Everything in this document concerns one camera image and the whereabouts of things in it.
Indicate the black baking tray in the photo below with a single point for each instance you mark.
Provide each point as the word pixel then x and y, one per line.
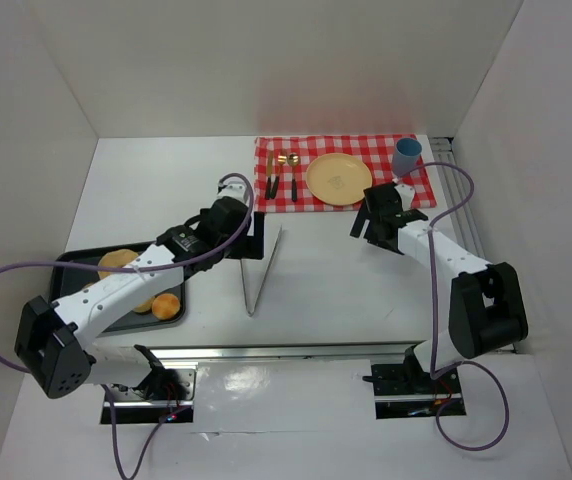
pixel 66 281

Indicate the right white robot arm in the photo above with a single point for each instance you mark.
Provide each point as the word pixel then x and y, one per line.
pixel 443 257

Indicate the small pale round bread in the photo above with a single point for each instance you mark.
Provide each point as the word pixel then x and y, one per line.
pixel 144 307

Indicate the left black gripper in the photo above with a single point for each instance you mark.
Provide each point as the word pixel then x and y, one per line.
pixel 254 236

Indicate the black handled fork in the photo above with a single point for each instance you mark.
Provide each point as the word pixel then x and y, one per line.
pixel 281 160

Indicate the metal tongs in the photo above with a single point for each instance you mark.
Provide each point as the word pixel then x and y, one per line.
pixel 255 273

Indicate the black handled spoon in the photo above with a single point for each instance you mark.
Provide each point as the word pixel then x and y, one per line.
pixel 293 161

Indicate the blue cup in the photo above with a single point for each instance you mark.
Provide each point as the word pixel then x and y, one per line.
pixel 407 152

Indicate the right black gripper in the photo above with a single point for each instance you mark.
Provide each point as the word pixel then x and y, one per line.
pixel 373 228

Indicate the yellow plate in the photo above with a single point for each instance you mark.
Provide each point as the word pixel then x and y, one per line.
pixel 338 179

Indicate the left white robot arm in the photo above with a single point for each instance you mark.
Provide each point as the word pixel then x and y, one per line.
pixel 56 340

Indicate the round golden bun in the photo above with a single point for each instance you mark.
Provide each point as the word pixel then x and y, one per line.
pixel 166 306

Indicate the metal rail right side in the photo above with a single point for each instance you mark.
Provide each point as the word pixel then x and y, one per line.
pixel 461 200

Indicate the metal rail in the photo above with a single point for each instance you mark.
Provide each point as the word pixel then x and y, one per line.
pixel 282 352
pixel 461 200

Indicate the black handled knife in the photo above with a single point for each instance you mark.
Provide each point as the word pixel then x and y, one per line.
pixel 269 175

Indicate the metal rail front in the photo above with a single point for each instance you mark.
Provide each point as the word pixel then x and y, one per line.
pixel 282 352

